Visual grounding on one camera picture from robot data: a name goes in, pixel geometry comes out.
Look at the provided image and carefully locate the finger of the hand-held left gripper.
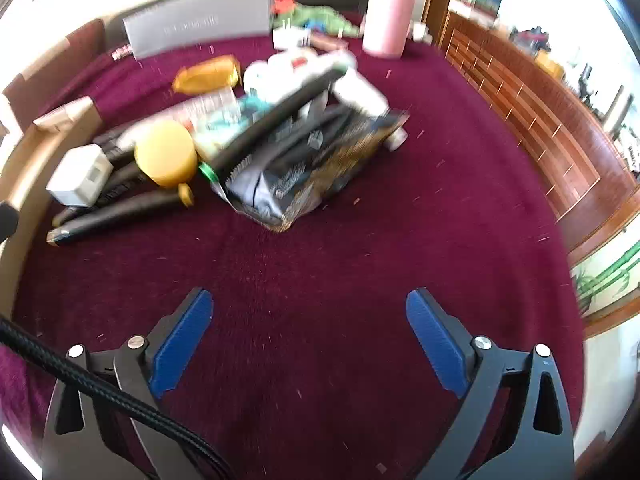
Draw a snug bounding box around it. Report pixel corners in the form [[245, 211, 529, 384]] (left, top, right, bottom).
[[0, 202, 20, 243]]

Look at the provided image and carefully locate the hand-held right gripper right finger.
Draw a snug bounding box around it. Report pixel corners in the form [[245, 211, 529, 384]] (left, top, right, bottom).
[[406, 287, 576, 480]]

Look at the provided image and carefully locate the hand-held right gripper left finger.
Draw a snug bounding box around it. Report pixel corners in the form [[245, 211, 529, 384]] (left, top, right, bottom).
[[42, 287, 216, 480]]

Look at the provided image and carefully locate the cardboard box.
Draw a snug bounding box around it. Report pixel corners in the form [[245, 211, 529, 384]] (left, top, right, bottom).
[[0, 96, 108, 321]]

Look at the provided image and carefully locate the white power adapter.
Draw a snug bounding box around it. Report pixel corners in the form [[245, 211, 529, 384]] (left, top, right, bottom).
[[46, 144, 113, 208]]

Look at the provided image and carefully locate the black marker yellow cap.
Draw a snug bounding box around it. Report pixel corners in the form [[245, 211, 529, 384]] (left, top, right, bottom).
[[47, 183, 197, 247]]

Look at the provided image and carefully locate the black marker purple cap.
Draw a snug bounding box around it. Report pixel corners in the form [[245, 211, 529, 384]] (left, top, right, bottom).
[[92, 127, 141, 161]]

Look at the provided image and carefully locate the yellow round container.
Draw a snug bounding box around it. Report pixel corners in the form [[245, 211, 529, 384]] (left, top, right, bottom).
[[134, 121, 198, 188]]

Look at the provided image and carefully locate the black snack packet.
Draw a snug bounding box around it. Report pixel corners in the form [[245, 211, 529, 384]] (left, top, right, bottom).
[[222, 107, 411, 233]]

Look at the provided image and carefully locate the teal white packet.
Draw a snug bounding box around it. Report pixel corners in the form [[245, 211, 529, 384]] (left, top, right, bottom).
[[192, 95, 271, 158]]

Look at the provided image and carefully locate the maroon velvet blanket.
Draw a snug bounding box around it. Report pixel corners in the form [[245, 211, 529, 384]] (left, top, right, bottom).
[[0, 35, 588, 480]]

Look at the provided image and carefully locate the white tube red print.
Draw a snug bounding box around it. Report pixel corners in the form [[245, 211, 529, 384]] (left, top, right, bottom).
[[115, 87, 238, 143]]

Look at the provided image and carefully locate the wooden panelled cabinet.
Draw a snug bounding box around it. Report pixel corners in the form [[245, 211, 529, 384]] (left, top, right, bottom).
[[440, 10, 640, 266]]

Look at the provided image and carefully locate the yellow snack packet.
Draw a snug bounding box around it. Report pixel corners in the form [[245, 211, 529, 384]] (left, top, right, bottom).
[[172, 56, 242, 96]]

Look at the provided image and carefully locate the black marker green cap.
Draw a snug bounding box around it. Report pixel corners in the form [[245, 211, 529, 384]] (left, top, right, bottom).
[[199, 67, 348, 184]]

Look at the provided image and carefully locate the white bottle green label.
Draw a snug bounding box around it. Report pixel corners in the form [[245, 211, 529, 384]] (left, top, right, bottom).
[[242, 59, 281, 95]]

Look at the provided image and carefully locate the grey rectangular box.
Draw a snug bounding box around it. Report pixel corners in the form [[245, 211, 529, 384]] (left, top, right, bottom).
[[122, 0, 277, 61]]

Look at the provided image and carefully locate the yellow tin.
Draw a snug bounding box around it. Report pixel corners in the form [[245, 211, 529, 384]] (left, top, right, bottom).
[[536, 54, 566, 80]]

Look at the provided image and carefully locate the white bottle red label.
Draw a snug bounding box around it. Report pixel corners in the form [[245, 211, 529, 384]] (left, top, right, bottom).
[[270, 50, 358, 81]]

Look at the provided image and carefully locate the small pink packet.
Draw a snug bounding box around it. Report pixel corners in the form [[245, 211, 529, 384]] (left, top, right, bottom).
[[310, 31, 349, 53]]

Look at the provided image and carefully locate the small white charger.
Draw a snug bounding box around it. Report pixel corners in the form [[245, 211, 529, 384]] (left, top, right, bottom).
[[272, 27, 312, 51]]

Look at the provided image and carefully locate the pink water bottle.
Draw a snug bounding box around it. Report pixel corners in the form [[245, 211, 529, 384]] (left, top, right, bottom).
[[361, 0, 417, 59]]

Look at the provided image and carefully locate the green cloth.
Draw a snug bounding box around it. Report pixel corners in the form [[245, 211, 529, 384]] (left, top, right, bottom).
[[272, 4, 363, 38]]

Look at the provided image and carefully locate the black braided cable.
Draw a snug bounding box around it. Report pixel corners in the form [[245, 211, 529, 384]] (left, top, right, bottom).
[[0, 312, 236, 480]]

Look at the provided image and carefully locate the wooden door frame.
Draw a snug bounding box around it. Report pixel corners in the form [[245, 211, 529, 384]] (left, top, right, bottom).
[[424, 0, 463, 48]]

